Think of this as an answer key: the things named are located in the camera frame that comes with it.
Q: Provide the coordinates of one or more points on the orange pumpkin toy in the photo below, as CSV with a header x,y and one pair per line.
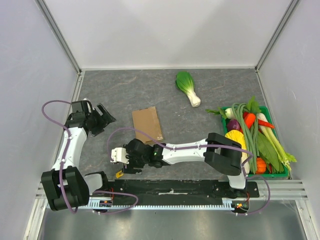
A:
x,y
261,166

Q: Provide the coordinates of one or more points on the green celery toy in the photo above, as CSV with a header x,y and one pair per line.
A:
x,y
284,157

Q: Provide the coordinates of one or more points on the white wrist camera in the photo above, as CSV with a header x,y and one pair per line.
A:
x,y
119,155
89,104

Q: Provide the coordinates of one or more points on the aluminium frame rail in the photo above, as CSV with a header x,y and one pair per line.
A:
x,y
281,212

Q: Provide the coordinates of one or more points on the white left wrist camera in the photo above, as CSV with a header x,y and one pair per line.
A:
x,y
89,104

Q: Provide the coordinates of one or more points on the green plastic basket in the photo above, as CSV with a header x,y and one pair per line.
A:
x,y
279,175

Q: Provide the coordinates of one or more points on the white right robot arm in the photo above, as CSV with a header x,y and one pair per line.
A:
x,y
219,152

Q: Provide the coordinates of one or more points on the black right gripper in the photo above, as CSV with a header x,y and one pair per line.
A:
x,y
130,166

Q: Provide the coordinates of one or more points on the yellow napa cabbage toy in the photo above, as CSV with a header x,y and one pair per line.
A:
x,y
239,137

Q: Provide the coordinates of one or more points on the orange carrot toy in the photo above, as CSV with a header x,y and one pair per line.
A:
x,y
249,119

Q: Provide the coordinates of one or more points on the purple onion toy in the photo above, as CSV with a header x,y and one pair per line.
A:
x,y
233,124

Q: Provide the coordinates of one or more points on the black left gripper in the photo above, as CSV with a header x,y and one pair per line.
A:
x,y
104,119

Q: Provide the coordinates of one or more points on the yellow utility knife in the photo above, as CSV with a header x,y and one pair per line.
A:
x,y
119,174

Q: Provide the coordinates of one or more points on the brown cardboard express box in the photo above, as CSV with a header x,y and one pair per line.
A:
x,y
147,121

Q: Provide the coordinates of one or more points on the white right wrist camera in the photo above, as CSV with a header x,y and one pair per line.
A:
x,y
119,155

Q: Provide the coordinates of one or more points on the red chili pepper toy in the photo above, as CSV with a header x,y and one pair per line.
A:
x,y
265,124

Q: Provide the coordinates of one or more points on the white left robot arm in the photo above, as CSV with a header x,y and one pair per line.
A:
x,y
64,186

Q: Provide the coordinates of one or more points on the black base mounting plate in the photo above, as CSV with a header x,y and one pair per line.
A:
x,y
180,192

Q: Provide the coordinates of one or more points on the green long beans bundle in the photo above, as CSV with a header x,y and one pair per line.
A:
x,y
250,134

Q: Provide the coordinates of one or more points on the green leaf vegetable toy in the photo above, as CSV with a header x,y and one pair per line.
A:
x,y
268,153

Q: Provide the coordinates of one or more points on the green bok choy toy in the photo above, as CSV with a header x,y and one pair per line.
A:
x,y
185,82

